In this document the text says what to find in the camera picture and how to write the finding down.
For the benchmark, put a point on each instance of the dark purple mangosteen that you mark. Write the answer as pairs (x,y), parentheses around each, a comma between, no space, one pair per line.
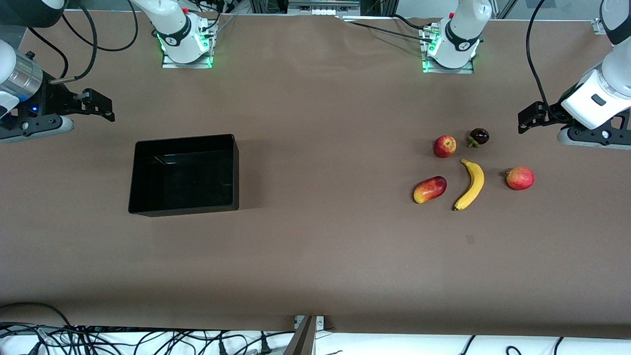
(479,136)

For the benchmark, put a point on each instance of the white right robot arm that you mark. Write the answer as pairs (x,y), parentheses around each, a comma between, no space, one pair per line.
(172,24)

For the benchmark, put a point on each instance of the silver corner bracket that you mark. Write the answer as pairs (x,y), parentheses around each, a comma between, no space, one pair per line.
(599,25)

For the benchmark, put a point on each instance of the dark camera post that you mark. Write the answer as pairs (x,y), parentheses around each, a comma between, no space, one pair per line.
(301,340)

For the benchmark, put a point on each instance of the red yellow apple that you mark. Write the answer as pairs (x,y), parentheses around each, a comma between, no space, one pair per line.
(444,147)

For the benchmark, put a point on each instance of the silver table edge bracket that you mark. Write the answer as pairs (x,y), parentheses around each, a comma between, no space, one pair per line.
(319,322)

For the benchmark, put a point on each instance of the brown table cover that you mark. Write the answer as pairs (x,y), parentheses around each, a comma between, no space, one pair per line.
(315,266)

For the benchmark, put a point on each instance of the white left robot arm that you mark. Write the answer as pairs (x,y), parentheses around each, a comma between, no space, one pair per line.
(463,29)

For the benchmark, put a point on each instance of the yellow banana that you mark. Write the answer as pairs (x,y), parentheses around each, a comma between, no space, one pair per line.
(474,182)

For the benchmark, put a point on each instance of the black plastic box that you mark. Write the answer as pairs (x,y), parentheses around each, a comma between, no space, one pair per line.
(182,177)

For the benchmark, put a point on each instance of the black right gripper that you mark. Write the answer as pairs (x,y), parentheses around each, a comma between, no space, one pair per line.
(55,100)

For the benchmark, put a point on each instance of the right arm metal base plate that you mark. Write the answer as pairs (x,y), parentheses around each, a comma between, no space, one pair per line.
(170,65)

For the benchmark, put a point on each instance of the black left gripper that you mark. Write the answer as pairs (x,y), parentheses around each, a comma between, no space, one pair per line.
(553,111)

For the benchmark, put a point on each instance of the red yellow mango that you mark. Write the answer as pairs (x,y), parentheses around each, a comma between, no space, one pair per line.
(430,190)

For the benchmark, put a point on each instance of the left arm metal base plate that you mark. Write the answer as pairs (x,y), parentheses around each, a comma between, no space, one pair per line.
(463,71)

